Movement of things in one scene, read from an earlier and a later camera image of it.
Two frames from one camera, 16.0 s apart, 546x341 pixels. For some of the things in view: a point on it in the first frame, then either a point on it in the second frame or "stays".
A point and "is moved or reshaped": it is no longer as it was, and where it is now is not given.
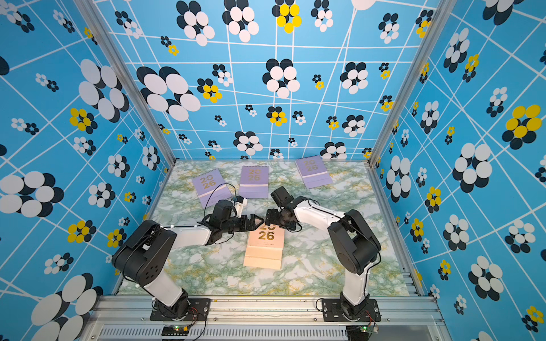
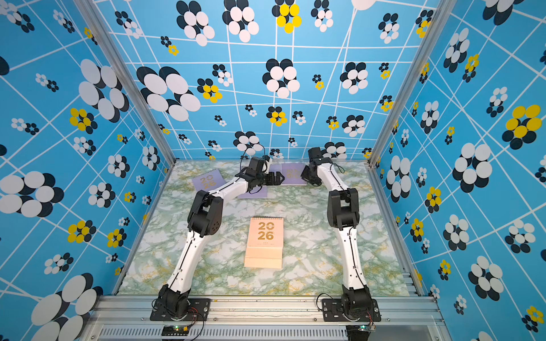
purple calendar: [206, 183] stays
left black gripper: [246, 225] → [277, 181]
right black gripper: [271, 215] → [304, 176]
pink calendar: [264, 247] stays
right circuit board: [360, 332] stays
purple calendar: [313, 171] is moved or reshaped
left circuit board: [175, 330] stays
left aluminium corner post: [109, 44] stays
